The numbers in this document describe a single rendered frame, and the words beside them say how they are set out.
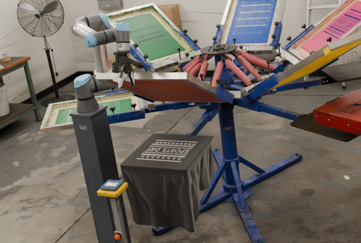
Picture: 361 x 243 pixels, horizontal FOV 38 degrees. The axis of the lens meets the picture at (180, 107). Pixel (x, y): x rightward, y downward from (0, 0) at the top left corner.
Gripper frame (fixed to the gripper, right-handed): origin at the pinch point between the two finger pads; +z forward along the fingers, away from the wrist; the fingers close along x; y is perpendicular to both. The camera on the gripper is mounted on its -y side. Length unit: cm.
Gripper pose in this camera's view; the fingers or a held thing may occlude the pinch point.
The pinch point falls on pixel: (127, 88)
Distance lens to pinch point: 285.1
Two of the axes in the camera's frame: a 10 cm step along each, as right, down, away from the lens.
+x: -4.1, 0.7, -9.1
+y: -9.1, -0.2, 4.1
